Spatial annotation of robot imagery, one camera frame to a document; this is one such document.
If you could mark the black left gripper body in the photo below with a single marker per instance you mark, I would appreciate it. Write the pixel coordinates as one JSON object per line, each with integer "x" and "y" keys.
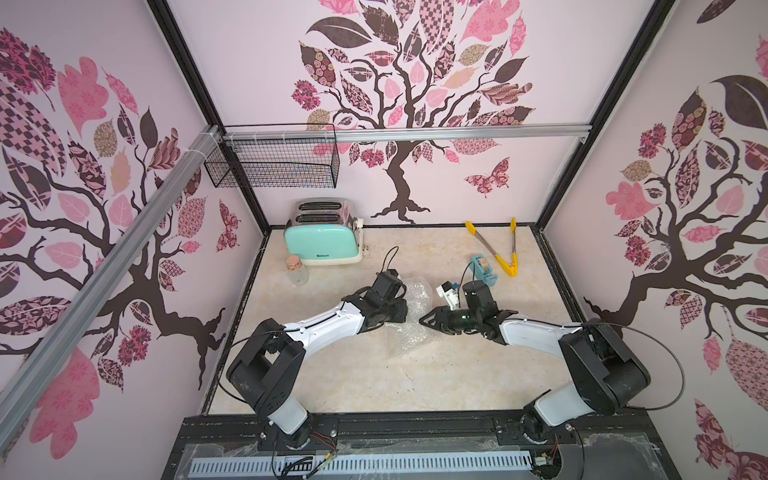
{"x": 393, "y": 312}

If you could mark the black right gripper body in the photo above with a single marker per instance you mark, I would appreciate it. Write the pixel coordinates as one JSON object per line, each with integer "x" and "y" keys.
{"x": 455, "y": 318}

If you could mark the clear bubble wrap sheet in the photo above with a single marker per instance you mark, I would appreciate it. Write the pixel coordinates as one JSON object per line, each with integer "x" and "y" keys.
{"x": 405, "y": 338}

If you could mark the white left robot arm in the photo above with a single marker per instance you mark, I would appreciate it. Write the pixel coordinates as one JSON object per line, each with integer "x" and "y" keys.
{"x": 266, "y": 368}

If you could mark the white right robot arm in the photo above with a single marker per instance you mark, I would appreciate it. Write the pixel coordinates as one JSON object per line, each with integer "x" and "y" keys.
{"x": 604, "y": 372}

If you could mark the teal tape dispenser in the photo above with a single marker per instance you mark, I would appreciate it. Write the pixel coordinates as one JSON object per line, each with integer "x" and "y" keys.
{"x": 482, "y": 270}

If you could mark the small cork-stoppered glass bottle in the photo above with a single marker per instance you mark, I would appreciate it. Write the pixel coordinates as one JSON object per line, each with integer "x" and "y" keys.
{"x": 297, "y": 272}

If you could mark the mint green toaster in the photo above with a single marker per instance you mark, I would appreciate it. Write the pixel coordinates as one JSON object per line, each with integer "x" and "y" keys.
{"x": 324, "y": 231}

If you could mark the white slotted cable duct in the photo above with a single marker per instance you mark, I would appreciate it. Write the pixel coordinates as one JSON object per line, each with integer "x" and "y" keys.
{"x": 346, "y": 465}

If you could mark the black wire basket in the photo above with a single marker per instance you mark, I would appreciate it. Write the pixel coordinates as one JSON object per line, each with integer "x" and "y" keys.
{"x": 276, "y": 155}

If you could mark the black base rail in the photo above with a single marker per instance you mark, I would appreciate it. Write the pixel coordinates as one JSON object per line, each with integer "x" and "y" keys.
{"x": 504, "y": 426}

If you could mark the aluminium frame rail back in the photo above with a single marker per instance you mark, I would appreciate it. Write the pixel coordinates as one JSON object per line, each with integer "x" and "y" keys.
{"x": 413, "y": 134}

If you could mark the aluminium frame rail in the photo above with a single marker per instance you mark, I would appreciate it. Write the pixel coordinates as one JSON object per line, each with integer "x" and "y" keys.
{"x": 413, "y": 134}
{"x": 46, "y": 360}

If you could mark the aluminium frame rail left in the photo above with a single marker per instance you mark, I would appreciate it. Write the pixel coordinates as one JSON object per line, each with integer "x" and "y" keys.
{"x": 46, "y": 360}

